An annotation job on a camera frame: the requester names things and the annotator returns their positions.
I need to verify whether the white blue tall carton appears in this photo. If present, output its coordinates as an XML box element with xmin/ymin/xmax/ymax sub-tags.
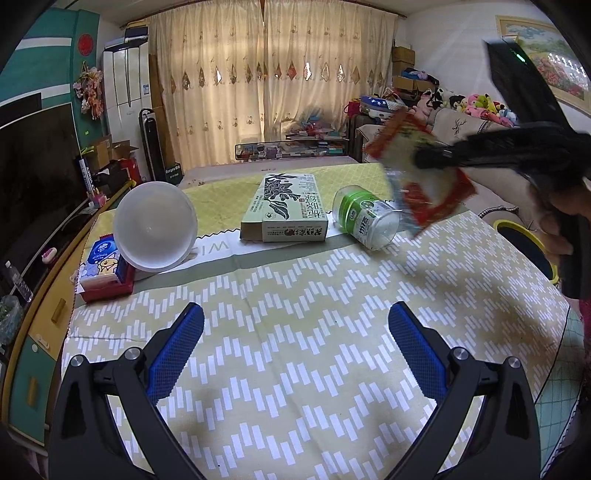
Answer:
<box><xmin>78</xmin><ymin>157</ymin><xmax>96</xmax><ymax>193</ymax></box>

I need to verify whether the beige patterned curtain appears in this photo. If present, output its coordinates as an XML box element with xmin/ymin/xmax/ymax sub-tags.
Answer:
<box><xmin>148</xmin><ymin>0</ymin><xmax>400</xmax><ymax>167</ymax></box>

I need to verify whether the open cardboard box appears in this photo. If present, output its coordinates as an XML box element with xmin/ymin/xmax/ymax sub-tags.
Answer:
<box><xmin>85</xmin><ymin>136</ymin><xmax>139</xmax><ymax>172</ymax></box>

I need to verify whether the white plastic bowl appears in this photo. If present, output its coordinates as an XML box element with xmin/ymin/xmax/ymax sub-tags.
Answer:
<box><xmin>113</xmin><ymin>181</ymin><xmax>198</xmax><ymax>271</ymax></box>

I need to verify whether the teal yellow tv cabinet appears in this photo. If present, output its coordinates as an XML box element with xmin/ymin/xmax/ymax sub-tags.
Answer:
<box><xmin>0</xmin><ymin>185</ymin><xmax>139</xmax><ymax>446</ymax></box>

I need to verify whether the blue white tissue pack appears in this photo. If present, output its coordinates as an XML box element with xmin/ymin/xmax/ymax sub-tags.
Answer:
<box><xmin>81</xmin><ymin>235</ymin><xmax>122</xmax><ymax>282</ymax></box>

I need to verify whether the green plastic canister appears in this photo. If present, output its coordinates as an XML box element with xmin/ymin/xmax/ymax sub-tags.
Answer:
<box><xmin>332</xmin><ymin>185</ymin><xmax>400</xmax><ymax>251</ymax></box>

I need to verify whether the pile of plush toys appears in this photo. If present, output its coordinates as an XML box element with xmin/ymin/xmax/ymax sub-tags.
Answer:
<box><xmin>402</xmin><ymin>67</ymin><xmax>520</xmax><ymax>128</ymax></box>

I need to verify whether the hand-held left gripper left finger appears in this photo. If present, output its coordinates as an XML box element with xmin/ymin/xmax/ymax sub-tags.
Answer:
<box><xmin>48</xmin><ymin>302</ymin><xmax>206</xmax><ymax>480</ymax></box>

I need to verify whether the red snack wrapper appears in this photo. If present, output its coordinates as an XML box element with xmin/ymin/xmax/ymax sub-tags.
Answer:
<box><xmin>365</xmin><ymin>111</ymin><xmax>476</xmax><ymax>240</ymax></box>

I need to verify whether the framed landscape painting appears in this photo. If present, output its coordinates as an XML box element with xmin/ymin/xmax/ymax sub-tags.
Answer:
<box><xmin>496</xmin><ymin>15</ymin><xmax>591</xmax><ymax>112</ymax></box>

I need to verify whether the red tissue holder box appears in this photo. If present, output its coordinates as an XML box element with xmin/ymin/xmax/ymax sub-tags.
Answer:
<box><xmin>76</xmin><ymin>258</ymin><xmax>136</xmax><ymax>304</ymax></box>

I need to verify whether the person's right hand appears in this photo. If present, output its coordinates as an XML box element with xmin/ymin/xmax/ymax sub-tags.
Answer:
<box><xmin>531</xmin><ymin>179</ymin><xmax>591</xmax><ymax>261</ymax></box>

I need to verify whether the artificial flower bouquet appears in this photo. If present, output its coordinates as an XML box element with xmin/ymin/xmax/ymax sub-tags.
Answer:
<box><xmin>74</xmin><ymin>67</ymin><xmax>105</xmax><ymax>121</ymax></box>

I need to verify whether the black television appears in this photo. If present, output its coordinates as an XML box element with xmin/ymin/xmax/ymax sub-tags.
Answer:
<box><xmin>0</xmin><ymin>92</ymin><xmax>93</xmax><ymax>283</ymax></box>

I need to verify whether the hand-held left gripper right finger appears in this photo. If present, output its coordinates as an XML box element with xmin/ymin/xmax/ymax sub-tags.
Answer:
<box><xmin>388</xmin><ymin>302</ymin><xmax>541</xmax><ymax>480</ymax></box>

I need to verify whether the yellow-green patterned tablecloth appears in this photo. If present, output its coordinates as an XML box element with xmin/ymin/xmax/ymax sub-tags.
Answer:
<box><xmin>60</xmin><ymin>161</ymin><xmax>573</xmax><ymax>480</ymax></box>

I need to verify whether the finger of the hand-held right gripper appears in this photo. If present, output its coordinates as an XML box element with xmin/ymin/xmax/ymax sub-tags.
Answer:
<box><xmin>413</xmin><ymin>124</ymin><xmax>526</xmax><ymax>171</ymax></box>

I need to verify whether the green printed carton box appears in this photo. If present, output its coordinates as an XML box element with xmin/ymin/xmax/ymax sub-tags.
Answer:
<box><xmin>239</xmin><ymin>172</ymin><xmax>329</xmax><ymax>243</ymax></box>

